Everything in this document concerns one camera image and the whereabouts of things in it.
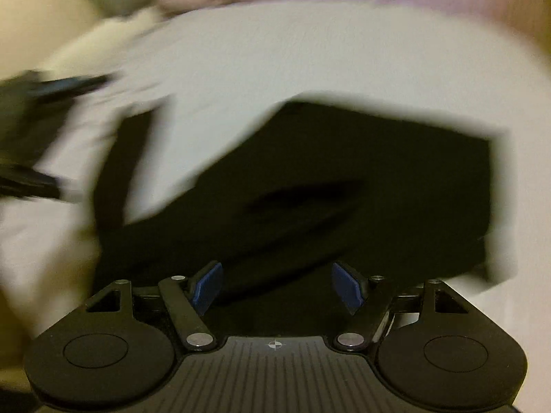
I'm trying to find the black garment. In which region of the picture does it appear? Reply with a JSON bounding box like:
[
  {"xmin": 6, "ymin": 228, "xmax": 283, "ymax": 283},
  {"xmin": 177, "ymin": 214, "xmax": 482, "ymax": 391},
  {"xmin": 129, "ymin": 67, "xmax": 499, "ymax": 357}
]
[{"xmin": 92, "ymin": 102, "xmax": 492, "ymax": 334}]

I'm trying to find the white bolster pillow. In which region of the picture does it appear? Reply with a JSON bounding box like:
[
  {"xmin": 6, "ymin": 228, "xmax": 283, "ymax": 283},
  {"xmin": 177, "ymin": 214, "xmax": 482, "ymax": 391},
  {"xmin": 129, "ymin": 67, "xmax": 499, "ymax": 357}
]
[{"xmin": 37, "ymin": 8, "xmax": 163, "ymax": 79}]

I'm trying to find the striped white bedspread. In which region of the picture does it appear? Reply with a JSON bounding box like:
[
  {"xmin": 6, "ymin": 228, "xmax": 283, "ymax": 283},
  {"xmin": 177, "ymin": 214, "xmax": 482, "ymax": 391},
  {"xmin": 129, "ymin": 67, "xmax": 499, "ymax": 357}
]
[{"xmin": 1, "ymin": 2, "xmax": 550, "ymax": 338}]

